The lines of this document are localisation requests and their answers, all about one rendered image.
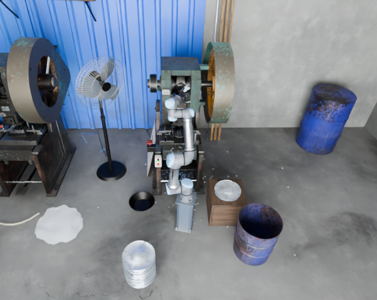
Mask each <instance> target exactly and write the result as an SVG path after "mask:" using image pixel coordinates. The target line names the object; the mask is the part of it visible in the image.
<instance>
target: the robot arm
mask: <svg viewBox="0 0 377 300"><path fill-rule="evenodd" d="M189 89H190V88H189V87H188V85H187V86H185V87H183V88H182V90H181V92H180V94H179V95H175V94H174V95H172V98H169V99H167V100H166V101H165V105H166V107H167V108H168V120H169V121H176V120H177V118H183V125H184V143H185V149H184V152H178V153H171V154H168V155H167V157H166V164H167V167H169V180H168V183H166V190H167V194H169V195H172V194H177V193H179V200H180V201H181V202H183V203H186V204H187V203H190V202H192V201H193V199H194V195H193V182H192V180H190V179H188V178H184V179H182V181H180V182H179V181H178V176H179V169H180V168H181V166H182V165H188V164H190V163H191V162H192V160H193V158H194V155H195V149H194V145H193V126H192V117H194V109H192V108H185V109H177V105H178V104H180V103H188V102H190V100H189V96H190V94H189V92H186V91H187V90H189ZM184 92H185V93H184Z"/></svg>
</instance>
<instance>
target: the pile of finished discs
mask: <svg viewBox="0 0 377 300"><path fill-rule="evenodd" d="M214 191H215V195H216V196H217V197H218V198H219V199H221V200H223V201H235V200H237V199H238V198H239V197H240V195H241V188H240V187H239V185H238V184H236V182H232V181H230V180H221V181H219V182H218V183H217V184H216V185H215V188H214Z"/></svg>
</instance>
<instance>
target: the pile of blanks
mask: <svg viewBox="0 0 377 300"><path fill-rule="evenodd" d="M122 264H123V263H122ZM123 268H124V274H125V279H126V281H127V283H128V284H129V285H130V286H131V287H133V288H137V289H140V288H145V287H147V286H149V285H150V284H151V283H152V282H153V281H154V279H155V276H156V260H155V259H154V262H153V263H152V265H151V266H150V267H148V268H147V269H145V270H142V271H131V270H129V269H128V268H126V267H125V265H124V264H123Z"/></svg>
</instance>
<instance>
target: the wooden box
mask: <svg viewBox="0 0 377 300"><path fill-rule="evenodd" d="M221 180H230V181H232V182H236V184H238V185H239V187H240V188H241V195H240V197H239V198H238V199H237V200H235V201H223V200H221V199H219V198H218V197H217V196H216V195H215V191H214V188H215V185H216V184H217V183H218V182H219V181H221ZM206 205H207V211H208V221H209V226H236V224H237V220H238V214H239V211H240V210H241V208H242V207H243V206H245V205H247V200H246V196H245V193H244V189H243V184H242V181H241V179H209V180H208V189H207V194H206Z"/></svg>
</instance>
